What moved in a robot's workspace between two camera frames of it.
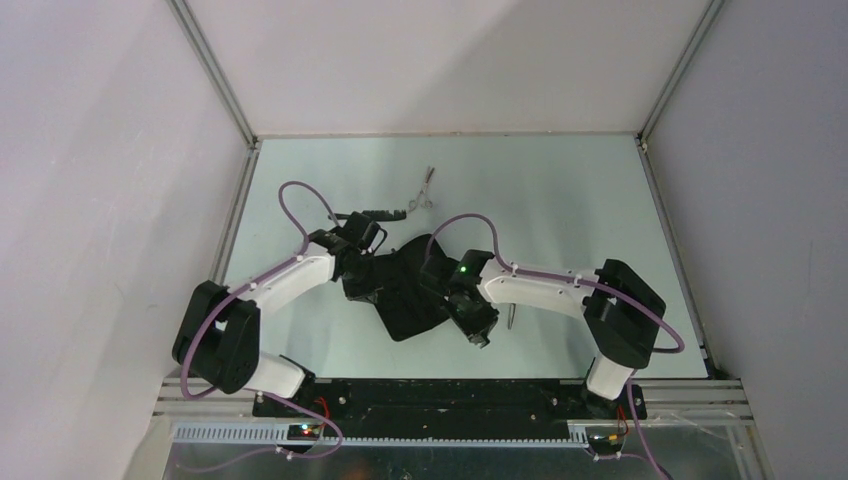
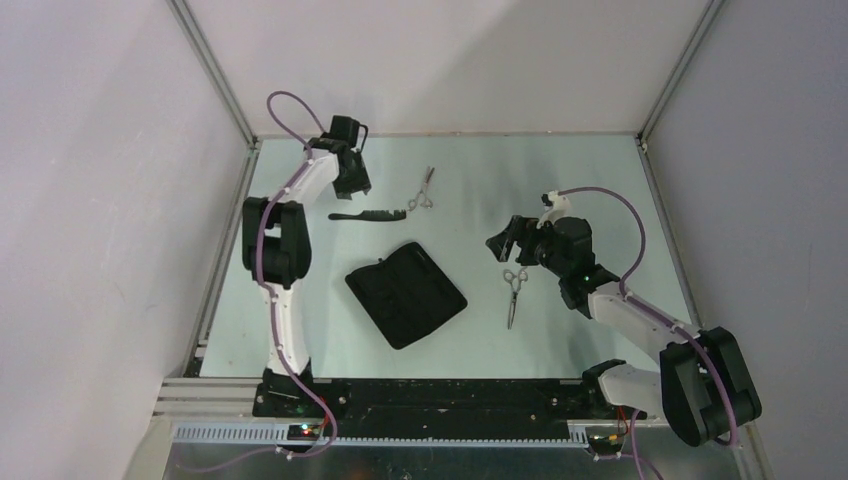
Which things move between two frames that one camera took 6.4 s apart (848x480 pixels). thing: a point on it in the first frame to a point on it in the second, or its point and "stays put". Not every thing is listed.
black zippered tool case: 406,304 stays put
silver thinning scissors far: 413,204 stays put
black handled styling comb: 378,215 stays put
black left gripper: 366,291 to 359,183
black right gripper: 472,328 to 525,231
